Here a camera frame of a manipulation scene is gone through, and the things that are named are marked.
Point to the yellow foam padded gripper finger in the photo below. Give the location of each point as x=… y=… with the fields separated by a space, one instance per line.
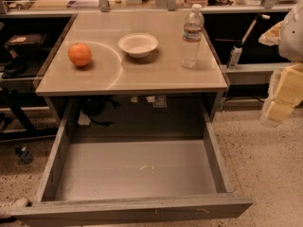
x=285 y=92

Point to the grey top drawer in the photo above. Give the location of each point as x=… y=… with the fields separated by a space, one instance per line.
x=152 y=164

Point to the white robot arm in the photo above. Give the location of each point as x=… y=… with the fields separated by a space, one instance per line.
x=287 y=35

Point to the grey drawer cabinet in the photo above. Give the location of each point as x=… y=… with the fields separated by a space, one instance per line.
x=113 y=72

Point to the clear plastic water bottle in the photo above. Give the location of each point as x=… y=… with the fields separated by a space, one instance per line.
x=192 y=33

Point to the white bowl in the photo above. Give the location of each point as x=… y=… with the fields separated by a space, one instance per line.
x=138 y=45

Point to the orange fruit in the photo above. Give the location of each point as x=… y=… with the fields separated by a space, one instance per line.
x=79 y=54

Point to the black chair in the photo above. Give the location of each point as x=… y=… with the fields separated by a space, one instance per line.
x=15 y=103

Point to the white sneaker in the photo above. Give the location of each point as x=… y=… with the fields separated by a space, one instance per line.
x=6 y=207

